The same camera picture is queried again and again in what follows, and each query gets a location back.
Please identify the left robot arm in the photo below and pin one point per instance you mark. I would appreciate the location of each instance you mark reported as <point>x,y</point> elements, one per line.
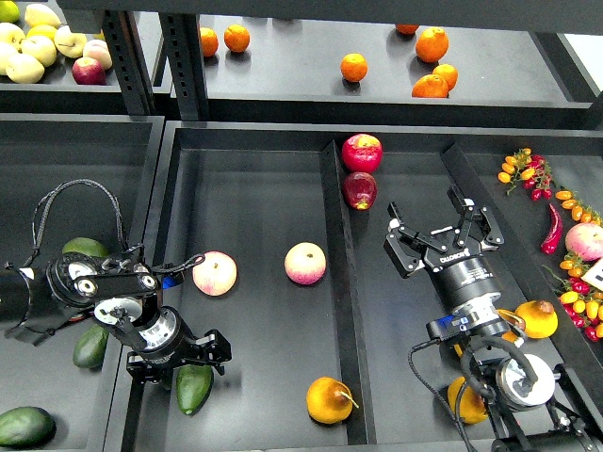
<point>120,292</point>

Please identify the white label card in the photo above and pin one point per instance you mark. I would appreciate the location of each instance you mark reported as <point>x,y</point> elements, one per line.
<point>594,275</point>

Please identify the dark green avocado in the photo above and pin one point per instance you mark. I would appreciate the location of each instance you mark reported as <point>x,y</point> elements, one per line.
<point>193,387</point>

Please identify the dark avocado bottom left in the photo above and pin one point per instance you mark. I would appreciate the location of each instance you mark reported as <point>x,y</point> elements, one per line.
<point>26,426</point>

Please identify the red chili pepper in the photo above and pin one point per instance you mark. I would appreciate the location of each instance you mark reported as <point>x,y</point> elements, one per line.
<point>554,235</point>

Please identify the dark red apple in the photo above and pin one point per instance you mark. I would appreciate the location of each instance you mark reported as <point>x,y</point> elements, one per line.
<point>359,190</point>

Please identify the pale yellow apple middle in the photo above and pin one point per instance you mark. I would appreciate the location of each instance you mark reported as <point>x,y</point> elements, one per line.
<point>41,48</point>

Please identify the cherry tomato bunch upper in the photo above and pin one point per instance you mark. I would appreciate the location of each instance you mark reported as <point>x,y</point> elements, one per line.
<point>529,170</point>

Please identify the orange far left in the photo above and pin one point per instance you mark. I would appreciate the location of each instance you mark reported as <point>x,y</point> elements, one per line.
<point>209,41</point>

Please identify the pink peach left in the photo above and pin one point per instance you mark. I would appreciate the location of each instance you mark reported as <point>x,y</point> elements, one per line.
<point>215,273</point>

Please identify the pale yellow apple right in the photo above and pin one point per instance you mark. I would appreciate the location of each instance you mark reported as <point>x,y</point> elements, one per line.
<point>70,44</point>

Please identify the red apple on shelf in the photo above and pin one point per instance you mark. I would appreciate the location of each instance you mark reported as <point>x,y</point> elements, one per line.
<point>88,71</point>

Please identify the pink peach on shelf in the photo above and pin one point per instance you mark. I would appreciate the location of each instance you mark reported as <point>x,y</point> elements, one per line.
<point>98,50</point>

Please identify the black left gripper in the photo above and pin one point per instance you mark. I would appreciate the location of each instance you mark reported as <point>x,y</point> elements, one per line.
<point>169,344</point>

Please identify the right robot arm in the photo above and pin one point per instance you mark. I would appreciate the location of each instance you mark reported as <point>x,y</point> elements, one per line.
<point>530,405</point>

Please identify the yellow lemon on shelf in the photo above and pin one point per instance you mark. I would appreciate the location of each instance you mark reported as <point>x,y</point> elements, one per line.
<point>42,30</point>

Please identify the cherry tomato bunch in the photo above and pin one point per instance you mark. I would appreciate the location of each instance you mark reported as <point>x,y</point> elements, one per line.
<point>581,300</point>
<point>529,170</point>

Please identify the orange front right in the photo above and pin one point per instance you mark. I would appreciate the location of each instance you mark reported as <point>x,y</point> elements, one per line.
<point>430,86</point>

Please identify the black left tray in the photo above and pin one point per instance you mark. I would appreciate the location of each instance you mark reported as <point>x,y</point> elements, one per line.
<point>110,163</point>

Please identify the pale yellow apple front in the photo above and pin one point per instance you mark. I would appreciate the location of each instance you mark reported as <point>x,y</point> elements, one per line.
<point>24,69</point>

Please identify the pale yellow apple left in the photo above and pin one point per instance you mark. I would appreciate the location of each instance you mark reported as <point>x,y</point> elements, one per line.
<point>12,34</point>

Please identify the orange centre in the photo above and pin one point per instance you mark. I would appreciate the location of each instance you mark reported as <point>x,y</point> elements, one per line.
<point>353,67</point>

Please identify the orange large upper right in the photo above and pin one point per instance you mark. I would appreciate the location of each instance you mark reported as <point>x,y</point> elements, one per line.
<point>432,44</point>

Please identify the large black divided tray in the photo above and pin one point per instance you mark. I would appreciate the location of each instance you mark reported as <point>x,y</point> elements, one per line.
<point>256,190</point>

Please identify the green avocado upper left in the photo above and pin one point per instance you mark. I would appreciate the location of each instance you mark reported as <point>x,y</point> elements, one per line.
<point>86,246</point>

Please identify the yellow pear with stem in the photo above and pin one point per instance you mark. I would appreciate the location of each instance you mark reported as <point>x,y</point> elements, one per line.
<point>329,401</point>

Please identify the black shelf rack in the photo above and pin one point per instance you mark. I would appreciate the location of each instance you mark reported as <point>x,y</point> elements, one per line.
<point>516,67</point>

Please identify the orange right small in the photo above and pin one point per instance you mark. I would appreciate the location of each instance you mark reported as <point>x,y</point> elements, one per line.
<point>447,72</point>

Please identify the pale yellow apple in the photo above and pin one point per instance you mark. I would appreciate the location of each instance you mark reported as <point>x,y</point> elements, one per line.
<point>12,34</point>
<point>41,48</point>
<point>24,69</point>
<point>70,44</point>

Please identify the yellow pear right edge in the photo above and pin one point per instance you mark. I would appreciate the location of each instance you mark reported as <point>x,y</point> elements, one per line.
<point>540,318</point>

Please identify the yellow pear bottom right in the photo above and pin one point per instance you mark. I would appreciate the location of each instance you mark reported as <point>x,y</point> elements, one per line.
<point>472,407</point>

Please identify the pink peach right edge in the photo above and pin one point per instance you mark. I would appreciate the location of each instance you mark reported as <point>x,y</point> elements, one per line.
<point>585,240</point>

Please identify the orange top edge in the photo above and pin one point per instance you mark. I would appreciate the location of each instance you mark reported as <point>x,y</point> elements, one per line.
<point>407,29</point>

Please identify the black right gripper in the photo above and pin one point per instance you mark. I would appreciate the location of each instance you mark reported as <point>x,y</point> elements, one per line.
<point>458,270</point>

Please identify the orange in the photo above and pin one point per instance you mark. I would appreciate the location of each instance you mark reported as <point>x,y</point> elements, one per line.
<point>353,67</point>
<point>430,86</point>
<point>237,38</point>
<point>209,41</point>

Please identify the cherry tomato bunch lower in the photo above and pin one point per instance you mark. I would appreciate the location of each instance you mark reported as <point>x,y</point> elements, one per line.
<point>581,300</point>

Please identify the pink peach centre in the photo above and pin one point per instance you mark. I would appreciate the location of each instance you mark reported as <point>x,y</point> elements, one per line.
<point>305,263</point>

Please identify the bright red apple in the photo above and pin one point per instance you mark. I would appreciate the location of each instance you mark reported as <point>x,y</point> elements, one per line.
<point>362,152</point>

